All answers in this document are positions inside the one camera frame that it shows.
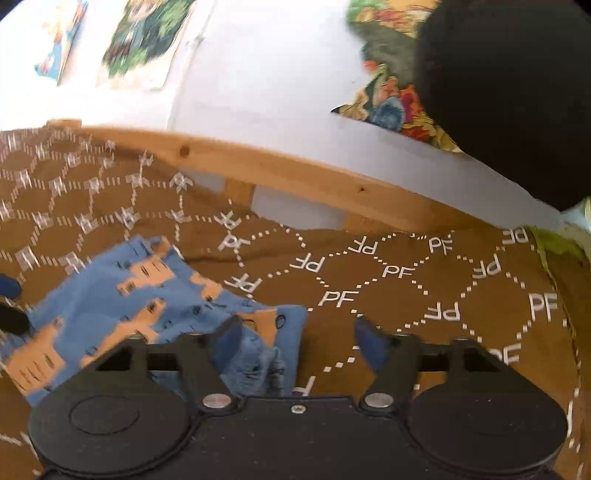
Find dark round object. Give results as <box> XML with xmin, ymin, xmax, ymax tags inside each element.
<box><xmin>414</xmin><ymin>0</ymin><xmax>591</xmax><ymax>214</ymax></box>

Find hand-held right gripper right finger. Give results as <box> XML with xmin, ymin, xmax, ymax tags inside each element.
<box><xmin>353</xmin><ymin>315</ymin><xmax>505</xmax><ymax>411</ymax></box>

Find blue car print pants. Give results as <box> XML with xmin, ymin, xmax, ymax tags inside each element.
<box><xmin>0</xmin><ymin>235</ymin><xmax>309</xmax><ymax>409</ymax></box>

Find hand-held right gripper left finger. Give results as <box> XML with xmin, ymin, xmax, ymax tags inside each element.
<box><xmin>95</xmin><ymin>316</ymin><xmax>245</xmax><ymax>411</ymax></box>

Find green figure wall poster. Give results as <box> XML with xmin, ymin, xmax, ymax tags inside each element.
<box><xmin>96</xmin><ymin>0</ymin><xmax>195</xmax><ymax>92</ymax></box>

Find wooden bed frame rail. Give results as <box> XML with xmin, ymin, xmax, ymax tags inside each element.
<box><xmin>46</xmin><ymin>117</ymin><xmax>532</xmax><ymax>232</ymax></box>

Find brown white patterned blanket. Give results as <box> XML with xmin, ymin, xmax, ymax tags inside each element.
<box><xmin>0</xmin><ymin>124</ymin><xmax>588</xmax><ymax>480</ymax></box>

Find blue figure wall poster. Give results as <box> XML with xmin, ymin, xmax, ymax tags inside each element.
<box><xmin>34</xmin><ymin>0</ymin><xmax>89</xmax><ymax>87</ymax></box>

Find green cloth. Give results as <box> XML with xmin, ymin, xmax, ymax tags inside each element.
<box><xmin>530</xmin><ymin>196</ymin><xmax>591</xmax><ymax>274</ymax></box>

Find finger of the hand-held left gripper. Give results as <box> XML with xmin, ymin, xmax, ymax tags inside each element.
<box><xmin>0</xmin><ymin>306</ymin><xmax>31</xmax><ymax>336</ymax></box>
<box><xmin>0</xmin><ymin>273</ymin><xmax>24</xmax><ymax>302</ymax></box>

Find colourful floral cushion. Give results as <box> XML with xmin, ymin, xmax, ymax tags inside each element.
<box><xmin>331</xmin><ymin>0</ymin><xmax>465</xmax><ymax>154</ymax></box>

